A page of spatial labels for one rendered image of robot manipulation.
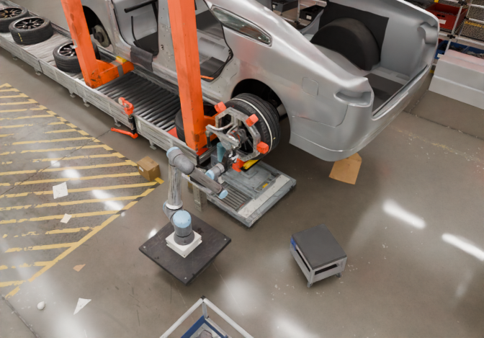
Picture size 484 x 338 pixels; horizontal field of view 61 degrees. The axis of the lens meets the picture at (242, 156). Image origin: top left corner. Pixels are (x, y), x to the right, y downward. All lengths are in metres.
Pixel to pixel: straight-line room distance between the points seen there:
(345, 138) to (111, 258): 2.50
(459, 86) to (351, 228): 3.30
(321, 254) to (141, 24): 3.89
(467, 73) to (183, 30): 2.80
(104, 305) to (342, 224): 2.43
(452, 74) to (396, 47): 3.92
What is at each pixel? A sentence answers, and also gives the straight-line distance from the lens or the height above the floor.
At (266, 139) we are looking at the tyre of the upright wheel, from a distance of 3.94.
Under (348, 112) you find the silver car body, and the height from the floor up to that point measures 1.35.
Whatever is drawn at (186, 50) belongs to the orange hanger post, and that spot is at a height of 1.68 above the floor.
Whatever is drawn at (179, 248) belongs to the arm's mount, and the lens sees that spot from 3.76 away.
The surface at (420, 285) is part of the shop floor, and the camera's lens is 4.27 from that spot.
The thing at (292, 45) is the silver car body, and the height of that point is 1.74.
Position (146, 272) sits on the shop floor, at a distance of 4.15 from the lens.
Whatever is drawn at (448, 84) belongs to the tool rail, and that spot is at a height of 2.76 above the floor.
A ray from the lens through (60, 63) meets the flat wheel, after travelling 6.84.
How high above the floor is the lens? 3.38
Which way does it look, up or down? 41 degrees down
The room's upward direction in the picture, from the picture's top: 1 degrees counter-clockwise
